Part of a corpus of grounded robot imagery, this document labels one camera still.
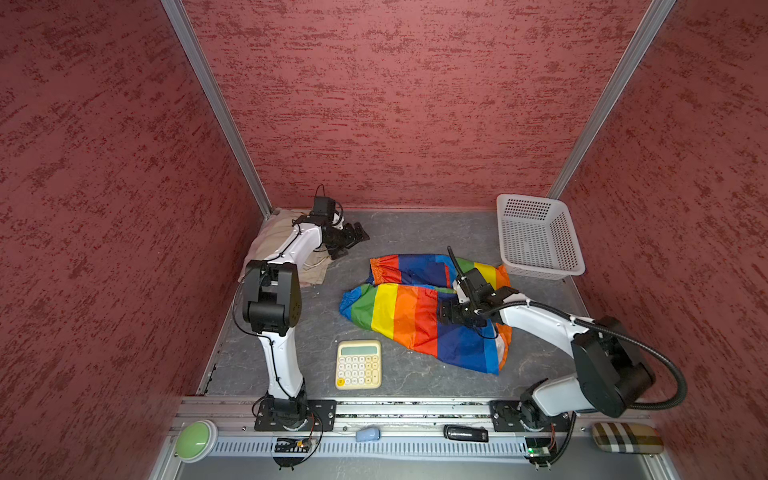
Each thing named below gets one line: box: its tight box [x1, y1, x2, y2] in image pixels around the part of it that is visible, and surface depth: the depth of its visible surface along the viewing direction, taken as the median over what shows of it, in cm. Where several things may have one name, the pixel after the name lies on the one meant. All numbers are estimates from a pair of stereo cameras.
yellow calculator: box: [335, 340, 382, 390], surface depth 82 cm
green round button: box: [175, 420, 218, 463], surface depth 71 cm
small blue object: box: [355, 428, 381, 442], surface depth 72 cm
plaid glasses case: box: [592, 422, 664, 454], surface depth 71 cm
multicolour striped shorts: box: [339, 254, 513, 375], surface depth 91 cm
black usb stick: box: [443, 425, 489, 443], surface depth 71 cm
